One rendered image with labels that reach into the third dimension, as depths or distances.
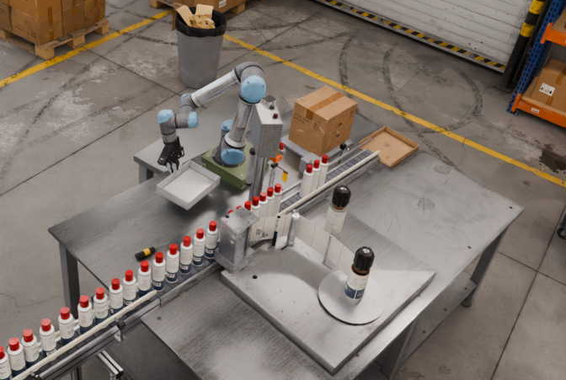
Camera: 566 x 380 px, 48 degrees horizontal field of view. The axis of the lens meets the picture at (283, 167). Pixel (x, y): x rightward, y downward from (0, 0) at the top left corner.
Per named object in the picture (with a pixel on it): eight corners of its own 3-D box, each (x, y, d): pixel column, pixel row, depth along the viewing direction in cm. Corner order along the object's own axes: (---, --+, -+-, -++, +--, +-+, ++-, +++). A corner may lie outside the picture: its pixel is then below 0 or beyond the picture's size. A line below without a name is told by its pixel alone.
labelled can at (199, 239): (197, 269, 286) (200, 236, 274) (189, 262, 289) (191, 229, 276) (205, 263, 290) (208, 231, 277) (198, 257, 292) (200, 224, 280)
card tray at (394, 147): (391, 168, 377) (392, 163, 374) (356, 147, 389) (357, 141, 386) (418, 150, 396) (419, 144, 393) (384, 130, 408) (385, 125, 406)
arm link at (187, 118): (196, 104, 318) (174, 105, 317) (196, 117, 309) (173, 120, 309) (199, 116, 323) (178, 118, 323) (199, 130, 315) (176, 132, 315)
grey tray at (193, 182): (187, 210, 315) (188, 203, 312) (156, 192, 321) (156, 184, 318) (219, 184, 334) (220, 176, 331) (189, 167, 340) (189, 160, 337)
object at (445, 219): (278, 456, 231) (279, 452, 229) (47, 232, 301) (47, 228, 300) (523, 211, 365) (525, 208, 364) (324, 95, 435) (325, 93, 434)
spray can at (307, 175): (304, 200, 334) (310, 170, 322) (296, 195, 337) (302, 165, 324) (310, 196, 338) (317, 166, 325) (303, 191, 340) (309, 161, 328)
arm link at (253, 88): (240, 151, 341) (267, 67, 306) (241, 169, 330) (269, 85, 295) (218, 147, 338) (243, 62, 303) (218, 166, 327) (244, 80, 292)
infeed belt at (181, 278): (157, 303, 273) (158, 297, 271) (146, 291, 277) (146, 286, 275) (376, 161, 379) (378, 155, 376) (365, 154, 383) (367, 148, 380)
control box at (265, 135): (256, 158, 290) (261, 124, 279) (249, 136, 303) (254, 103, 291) (278, 157, 293) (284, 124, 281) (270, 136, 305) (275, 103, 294)
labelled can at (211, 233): (209, 261, 291) (212, 228, 279) (201, 254, 294) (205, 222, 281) (217, 255, 294) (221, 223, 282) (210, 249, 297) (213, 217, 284)
